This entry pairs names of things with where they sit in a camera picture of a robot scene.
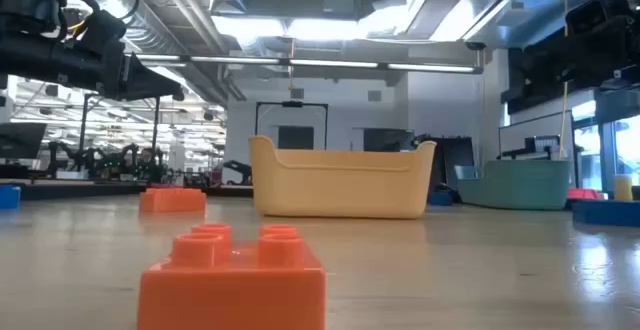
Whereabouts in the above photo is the light teal plastic bin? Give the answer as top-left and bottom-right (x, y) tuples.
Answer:
(453, 159), (574, 212)

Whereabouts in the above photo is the black aluminium table frame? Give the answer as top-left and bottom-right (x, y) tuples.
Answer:
(19, 181), (254, 202)

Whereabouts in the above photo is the black computer monitor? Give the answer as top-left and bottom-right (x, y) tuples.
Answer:
(0, 122), (48, 161)

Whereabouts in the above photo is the yellow plastic bin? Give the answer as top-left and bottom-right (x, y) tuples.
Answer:
(248, 135), (437, 220)

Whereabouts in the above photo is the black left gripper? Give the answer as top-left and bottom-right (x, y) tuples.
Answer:
(0, 34), (185, 102)

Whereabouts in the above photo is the yellow container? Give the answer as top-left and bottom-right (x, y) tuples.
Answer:
(613, 174), (635, 202)

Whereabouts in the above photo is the blue toy brick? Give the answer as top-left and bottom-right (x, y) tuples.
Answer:
(0, 184), (22, 211)
(571, 199), (640, 228)
(427, 190), (454, 207)

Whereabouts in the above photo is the desk with keyboard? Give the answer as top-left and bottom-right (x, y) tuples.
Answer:
(496, 134), (576, 163)

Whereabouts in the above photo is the black rectangular door frame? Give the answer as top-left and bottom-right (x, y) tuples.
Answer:
(254, 100), (330, 152)

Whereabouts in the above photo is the orange eight-stud toy brick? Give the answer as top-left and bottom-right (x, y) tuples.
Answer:
(138, 187), (208, 215)

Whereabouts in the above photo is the long ceiling tube light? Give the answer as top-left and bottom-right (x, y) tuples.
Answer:
(133, 53), (484, 75)

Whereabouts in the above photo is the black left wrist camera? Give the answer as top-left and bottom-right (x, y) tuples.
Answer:
(81, 8), (128, 55)

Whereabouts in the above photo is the black office equipment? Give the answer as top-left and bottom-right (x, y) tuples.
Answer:
(413, 133), (476, 192)

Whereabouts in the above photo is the orange four-stud toy brick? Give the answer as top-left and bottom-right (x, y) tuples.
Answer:
(136, 222), (327, 330)

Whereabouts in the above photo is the black background robot rig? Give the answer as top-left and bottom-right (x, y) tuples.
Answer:
(43, 141), (167, 182)

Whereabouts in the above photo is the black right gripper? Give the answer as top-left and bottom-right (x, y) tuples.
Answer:
(504, 0), (640, 116)

